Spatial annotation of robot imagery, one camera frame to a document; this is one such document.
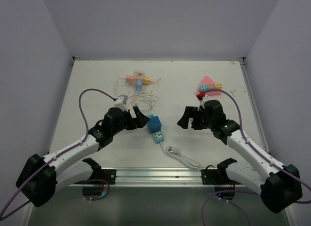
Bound teal power strip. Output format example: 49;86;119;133
147;114;165;144

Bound aluminium rail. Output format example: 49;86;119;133
237;57;270;153
31;167;287;188

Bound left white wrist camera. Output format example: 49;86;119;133
114;94;128;111

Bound light blue charger plug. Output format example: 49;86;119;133
136;80;142;91

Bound aluminium right side rail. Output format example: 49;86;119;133
237;57;270;153

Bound orange-pink charger plug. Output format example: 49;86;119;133
125;75;135;85

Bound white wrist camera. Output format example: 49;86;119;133
197;92;211;111
114;94;128;111

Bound blue cube socket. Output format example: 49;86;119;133
147;115;162;134

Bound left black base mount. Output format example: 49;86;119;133
76;158;117;185

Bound pink triangular power strip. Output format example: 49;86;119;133
196;76;222;96

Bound white power cord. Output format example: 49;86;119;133
160;142;200;169

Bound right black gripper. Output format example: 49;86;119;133
177;106;214;130

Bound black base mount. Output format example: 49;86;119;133
76;158;117;185
200;158;240;185

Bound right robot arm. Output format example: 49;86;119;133
177;100;302;213

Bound teal usb charger plug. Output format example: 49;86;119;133
199;85;208;92

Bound tangled thin coloured cables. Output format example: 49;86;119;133
114;76;162;115

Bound aluminium front rail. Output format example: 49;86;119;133
31;167;287;188

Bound yellow charger plug on cube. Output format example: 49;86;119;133
142;77;151;85

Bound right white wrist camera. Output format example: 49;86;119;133
197;92;211;111

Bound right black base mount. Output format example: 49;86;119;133
200;158;240;185

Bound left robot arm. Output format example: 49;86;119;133
16;106;150;207

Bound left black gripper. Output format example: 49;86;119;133
112;105;149;136

